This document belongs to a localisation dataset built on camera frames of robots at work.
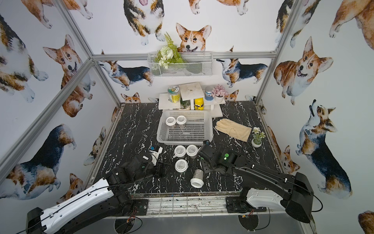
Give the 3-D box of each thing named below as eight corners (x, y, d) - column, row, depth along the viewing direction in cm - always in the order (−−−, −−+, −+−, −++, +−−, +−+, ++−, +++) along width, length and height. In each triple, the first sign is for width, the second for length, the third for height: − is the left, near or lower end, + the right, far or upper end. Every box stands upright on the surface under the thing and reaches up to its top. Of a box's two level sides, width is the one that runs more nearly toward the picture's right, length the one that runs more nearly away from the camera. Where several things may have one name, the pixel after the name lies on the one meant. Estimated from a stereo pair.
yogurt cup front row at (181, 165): (175, 174, 86) (174, 170, 81) (176, 164, 90) (175, 159, 85) (187, 174, 86) (186, 170, 80) (187, 163, 90) (187, 159, 85)
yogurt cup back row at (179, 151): (175, 160, 93) (173, 154, 86) (176, 151, 96) (174, 145, 90) (186, 160, 93) (185, 154, 86) (186, 151, 96) (185, 145, 90)
